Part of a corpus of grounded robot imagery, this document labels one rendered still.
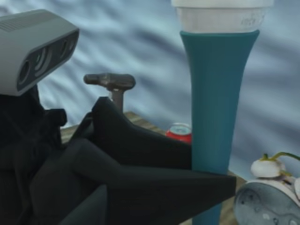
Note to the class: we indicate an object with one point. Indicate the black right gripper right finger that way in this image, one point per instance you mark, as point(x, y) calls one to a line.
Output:
point(140, 150)

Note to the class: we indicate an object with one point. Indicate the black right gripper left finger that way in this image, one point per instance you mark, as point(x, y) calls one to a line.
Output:
point(131, 189)

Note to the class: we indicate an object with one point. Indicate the teal and white bottle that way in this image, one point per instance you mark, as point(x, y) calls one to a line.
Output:
point(212, 93)

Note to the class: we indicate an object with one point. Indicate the red soda can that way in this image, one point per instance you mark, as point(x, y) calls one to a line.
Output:
point(179, 134)

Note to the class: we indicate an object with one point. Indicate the dark metal hammer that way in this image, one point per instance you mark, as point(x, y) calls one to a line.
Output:
point(110, 79)

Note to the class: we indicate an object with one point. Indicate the white twin bell alarm clock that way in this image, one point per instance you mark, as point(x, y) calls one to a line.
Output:
point(264, 201)

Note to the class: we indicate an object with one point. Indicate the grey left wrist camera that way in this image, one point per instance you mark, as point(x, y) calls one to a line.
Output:
point(35, 49)

